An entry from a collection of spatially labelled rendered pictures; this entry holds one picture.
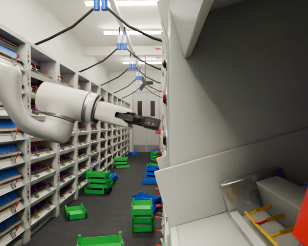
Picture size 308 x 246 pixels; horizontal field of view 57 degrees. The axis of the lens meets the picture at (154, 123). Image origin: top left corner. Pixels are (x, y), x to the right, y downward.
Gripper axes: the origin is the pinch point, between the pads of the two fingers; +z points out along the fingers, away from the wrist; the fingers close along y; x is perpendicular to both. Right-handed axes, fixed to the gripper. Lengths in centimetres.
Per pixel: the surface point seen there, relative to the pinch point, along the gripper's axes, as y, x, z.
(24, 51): -157, 32, -124
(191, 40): 58, 6, 3
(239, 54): 52, 8, 8
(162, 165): 42.9, -4.5, 3.8
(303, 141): 53, 2, 15
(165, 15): 43.0, 13.2, -0.3
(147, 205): -217, -84, 8
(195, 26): 60, 6, 3
